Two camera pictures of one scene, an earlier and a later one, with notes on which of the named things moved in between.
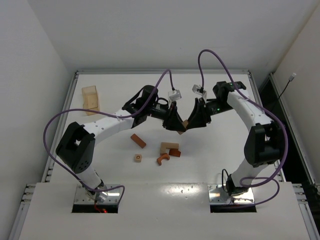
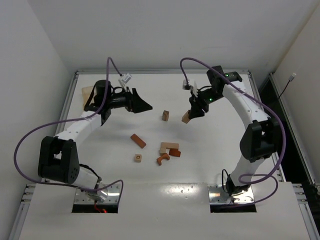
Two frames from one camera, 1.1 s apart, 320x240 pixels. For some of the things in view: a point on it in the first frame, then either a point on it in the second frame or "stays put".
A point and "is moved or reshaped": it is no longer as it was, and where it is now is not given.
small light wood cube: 163,150 stays put
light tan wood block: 185,123 is moved or reshaped
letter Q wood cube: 138,158 stays put
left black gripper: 170,115 to 131,100
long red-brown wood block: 138,140 stays put
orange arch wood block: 164,156 stays put
